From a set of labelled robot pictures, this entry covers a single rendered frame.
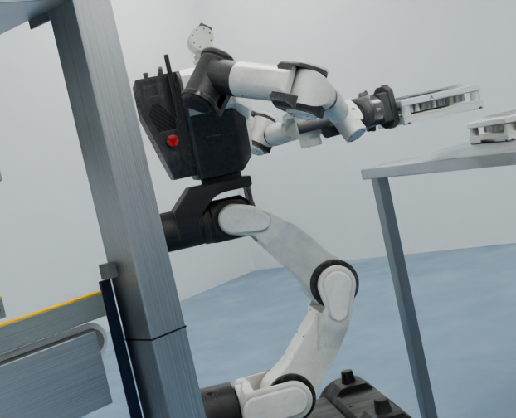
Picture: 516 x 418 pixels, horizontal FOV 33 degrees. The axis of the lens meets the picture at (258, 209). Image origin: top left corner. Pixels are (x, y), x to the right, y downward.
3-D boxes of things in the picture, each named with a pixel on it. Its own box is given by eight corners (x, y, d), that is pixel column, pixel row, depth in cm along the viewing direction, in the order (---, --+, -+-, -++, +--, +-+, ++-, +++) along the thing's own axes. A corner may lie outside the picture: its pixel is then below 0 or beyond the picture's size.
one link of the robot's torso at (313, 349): (261, 418, 244) (322, 258, 245) (250, 400, 264) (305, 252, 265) (312, 435, 247) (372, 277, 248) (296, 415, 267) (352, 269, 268)
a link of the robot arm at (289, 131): (323, 133, 261) (301, 138, 273) (317, 104, 261) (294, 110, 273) (306, 138, 258) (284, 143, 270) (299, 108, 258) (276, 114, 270)
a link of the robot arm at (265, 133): (293, 152, 272) (264, 157, 289) (304, 122, 274) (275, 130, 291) (265, 137, 268) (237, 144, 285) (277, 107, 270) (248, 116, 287)
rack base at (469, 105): (450, 112, 274) (449, 104, 274) (484, 107, 250) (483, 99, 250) (377, 128, 270) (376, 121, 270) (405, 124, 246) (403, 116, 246)
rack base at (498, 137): (536, 128, 290) (534, 121, 290) (579, 123, 266) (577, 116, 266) (469, 144, 284) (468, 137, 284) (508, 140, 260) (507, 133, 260)
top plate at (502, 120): (533, 114, 289) (532, 108, 289) (576, 107, 266) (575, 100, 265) (466, 129, 284) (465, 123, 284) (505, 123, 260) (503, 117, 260)
